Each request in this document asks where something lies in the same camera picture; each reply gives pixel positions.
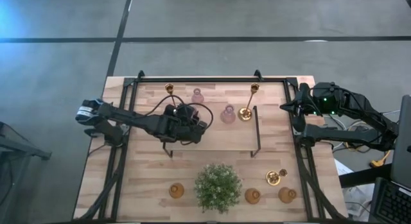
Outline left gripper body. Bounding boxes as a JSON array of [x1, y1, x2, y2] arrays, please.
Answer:
[[173, 103, 209, 144]]

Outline short gold candlestick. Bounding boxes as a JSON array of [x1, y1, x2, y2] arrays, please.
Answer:
[[265, 168, 289, 187]]

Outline black laptop stand bar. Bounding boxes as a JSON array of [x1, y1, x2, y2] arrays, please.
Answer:
[[338, 162, 394, 189]]

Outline tall gold candlestick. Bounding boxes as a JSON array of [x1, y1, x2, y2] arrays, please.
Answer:
[[237, 83, 260, 122], [164, 83, 177, 107]]

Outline amber glass candle holder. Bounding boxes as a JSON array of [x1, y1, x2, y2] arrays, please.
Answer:
[[277, 186, 298, 205], [244, 187, 262, 205], [168, 182, 186, 200]]

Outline black metal table frame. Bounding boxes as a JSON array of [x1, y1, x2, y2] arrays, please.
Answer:
[[73, 69, 347, 223]]

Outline black metal stand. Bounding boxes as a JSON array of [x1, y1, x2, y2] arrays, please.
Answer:
[[0, 121, 52, 224]]

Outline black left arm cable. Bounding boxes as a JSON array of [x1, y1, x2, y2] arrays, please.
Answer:
[[143, 94, 214, 130]]

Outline wooden riser shelf black legs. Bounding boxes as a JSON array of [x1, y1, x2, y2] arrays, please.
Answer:
[[162, 104, 261, 159]]

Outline black laptop computer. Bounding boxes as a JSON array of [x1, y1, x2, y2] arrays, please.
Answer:
[[368, 94, 411, 224]]

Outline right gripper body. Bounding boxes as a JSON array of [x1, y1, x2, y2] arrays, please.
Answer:
[[308, 82, 347, 117]]

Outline artificial plant in black pot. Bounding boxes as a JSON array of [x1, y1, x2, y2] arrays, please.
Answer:
[[195, 162, 243, 215]]

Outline yellow cable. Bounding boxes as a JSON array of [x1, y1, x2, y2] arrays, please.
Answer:
[[369, 143, 393, 169]]

